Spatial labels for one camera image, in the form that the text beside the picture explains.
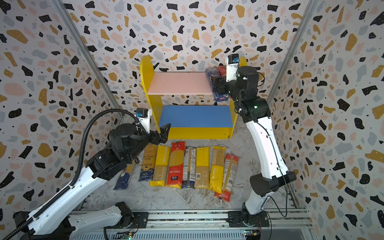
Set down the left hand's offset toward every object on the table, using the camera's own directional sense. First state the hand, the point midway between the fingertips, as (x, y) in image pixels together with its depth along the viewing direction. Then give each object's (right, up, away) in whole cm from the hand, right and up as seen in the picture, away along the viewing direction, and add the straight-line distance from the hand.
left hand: (160, 119), depth 61 cm
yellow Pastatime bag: (+26, -28, +27) cm, 47 cm away
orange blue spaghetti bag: (-15, -28, +27) cm, 41 cm away
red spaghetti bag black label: (+2, -27, +27) cm, 38 cm away
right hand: (+23, +20, -1) cm, 31 cm away
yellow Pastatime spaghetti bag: (-7, -29, +27) cm, 40 cm away
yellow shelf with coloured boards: (+9, 0, +30) cm, 31 cm away
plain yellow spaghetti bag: (+18, -28, +29) cm, 44 cm away
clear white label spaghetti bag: (+10, -27, +29) cm, 41 cm away
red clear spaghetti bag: (+34, -28, +27) cm, 52 cm away
